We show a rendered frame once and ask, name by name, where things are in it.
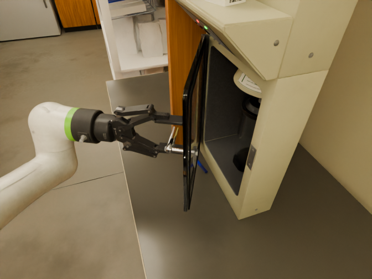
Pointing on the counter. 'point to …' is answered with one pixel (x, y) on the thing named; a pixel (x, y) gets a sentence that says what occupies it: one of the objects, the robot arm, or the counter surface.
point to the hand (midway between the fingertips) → (174, 134)
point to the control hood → (247, 32)
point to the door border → (188, 124)
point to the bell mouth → (247, 84)
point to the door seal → (191, 119)
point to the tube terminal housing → (284, 98)
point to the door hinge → (205, 83)
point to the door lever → (173, 142)
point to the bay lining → (222, 98)
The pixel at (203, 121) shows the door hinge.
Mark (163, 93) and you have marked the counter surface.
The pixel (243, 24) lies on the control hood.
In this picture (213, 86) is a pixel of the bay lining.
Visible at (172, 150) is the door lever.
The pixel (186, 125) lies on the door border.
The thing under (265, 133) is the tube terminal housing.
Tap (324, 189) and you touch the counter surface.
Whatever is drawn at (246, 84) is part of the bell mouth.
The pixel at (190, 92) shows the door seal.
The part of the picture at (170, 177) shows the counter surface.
